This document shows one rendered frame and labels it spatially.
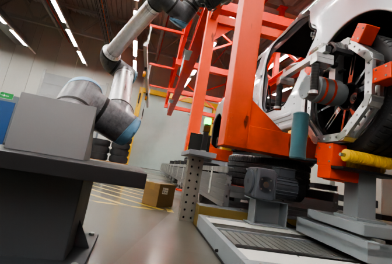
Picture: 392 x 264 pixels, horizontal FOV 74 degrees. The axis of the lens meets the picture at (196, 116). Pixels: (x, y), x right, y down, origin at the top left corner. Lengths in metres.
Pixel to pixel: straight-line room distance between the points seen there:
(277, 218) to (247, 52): 1.12
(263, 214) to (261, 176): 0.30
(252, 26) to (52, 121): 1.51
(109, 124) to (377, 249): 1.17
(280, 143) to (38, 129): 1.42
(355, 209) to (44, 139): 1.38
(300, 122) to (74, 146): 1.13
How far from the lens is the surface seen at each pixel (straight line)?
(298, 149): 1.50
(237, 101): 1.77
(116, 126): 1.12
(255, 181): 1.55
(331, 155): 1.44
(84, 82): 1.14
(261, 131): 1.79
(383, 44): 1.52
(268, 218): 1.78
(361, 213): 1.55
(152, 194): 2.19
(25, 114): 0.97
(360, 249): 1.33
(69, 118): 0.93
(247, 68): 1.86
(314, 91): 1.27
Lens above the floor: 0.33
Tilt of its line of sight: 12 degrees up
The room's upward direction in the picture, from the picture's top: 10 degrees clockwise
